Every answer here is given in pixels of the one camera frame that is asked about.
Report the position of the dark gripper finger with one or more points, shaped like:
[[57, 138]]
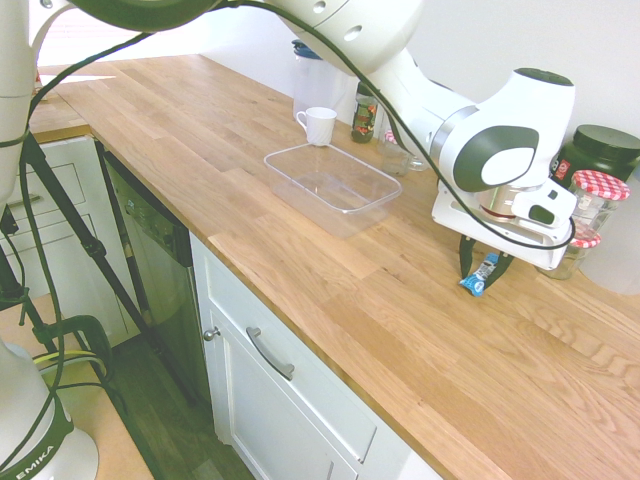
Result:
[[466, 257], [500, 270]]

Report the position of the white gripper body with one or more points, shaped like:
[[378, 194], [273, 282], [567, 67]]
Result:
[[540, 247]]

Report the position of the blue protein bar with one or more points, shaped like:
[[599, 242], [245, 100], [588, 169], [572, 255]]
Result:
[[475, 284]]

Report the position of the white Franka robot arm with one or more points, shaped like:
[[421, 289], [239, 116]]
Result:
[[380, 40]]

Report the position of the dark Vega protein powder tub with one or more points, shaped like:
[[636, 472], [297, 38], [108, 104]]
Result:
[[605, 155]]

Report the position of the clear rectangular plastic container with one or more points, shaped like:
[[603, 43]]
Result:
[[335, 200]]

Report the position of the glass jar red checkered lid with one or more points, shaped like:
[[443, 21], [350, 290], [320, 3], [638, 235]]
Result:
[[600, 200], [575, 257]]

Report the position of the clear drinking glass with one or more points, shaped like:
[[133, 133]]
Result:
[[394, 157], [420, 164]]

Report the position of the spice jar dark lid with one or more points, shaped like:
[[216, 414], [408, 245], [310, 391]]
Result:
[[364, 122]]

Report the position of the white ceramic mug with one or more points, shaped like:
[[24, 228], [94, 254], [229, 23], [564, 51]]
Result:
[[320, 127]]

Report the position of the large clear jar blue lid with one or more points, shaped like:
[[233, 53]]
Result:
[[310, 85]]

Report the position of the white base cabinet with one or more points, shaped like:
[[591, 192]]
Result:
[[280, 410]]

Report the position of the silver cabinet knob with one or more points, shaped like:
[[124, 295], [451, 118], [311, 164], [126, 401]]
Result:
[[212, 333]]

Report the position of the stainless steel dishwasher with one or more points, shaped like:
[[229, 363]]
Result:
[[160, 280]]

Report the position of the white cabinet with drawers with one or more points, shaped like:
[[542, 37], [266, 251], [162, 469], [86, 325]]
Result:
[[60, 170]]

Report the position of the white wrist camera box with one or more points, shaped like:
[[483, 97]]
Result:
[[542, 205]]

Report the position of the black camera tripod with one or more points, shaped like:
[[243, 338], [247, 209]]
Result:
[[65, 210]]

